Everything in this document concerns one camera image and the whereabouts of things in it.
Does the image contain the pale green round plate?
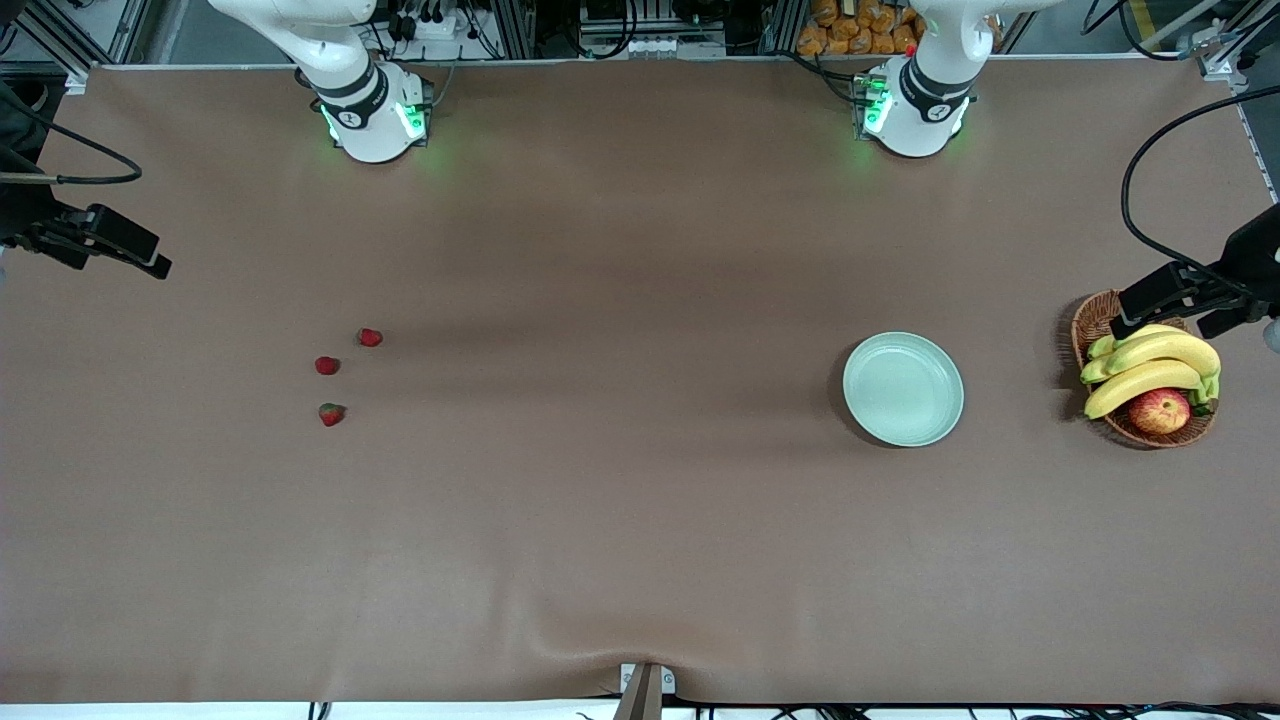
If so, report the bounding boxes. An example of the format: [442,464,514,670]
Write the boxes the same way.
[842,331,966,448]

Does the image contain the yellow banana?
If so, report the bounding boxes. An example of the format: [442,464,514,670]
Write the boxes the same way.
[1100,333,1223,379]
[1083,359,1206,421]
[1088,323,1188,361]

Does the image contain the brown wicker basket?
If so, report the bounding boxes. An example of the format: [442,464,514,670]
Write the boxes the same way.
[1070,289,1219,449]

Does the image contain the red yellow apple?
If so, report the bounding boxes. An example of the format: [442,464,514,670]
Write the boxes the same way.
[1127,388,1193,436]

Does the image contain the white power strip black plugs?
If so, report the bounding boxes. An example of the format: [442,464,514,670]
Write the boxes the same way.
[385,5,463,43]

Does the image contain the orange packaged snacks pile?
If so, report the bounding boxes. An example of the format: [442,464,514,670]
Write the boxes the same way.
[797,0,923,57]

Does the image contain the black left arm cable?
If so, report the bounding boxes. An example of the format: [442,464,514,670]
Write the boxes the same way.
[1120,85,1280,301]

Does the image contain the silver aluminium frame corner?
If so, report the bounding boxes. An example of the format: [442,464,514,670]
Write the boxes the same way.
[0,0,151,96]
[1195,0,1280,86]

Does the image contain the silver aluminium frame post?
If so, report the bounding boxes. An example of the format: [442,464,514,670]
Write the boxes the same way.
[765,0,804,56]
[497,0,536,59]

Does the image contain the metal table edge bracket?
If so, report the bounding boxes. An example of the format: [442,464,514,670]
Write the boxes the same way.
[612,662,677,720]

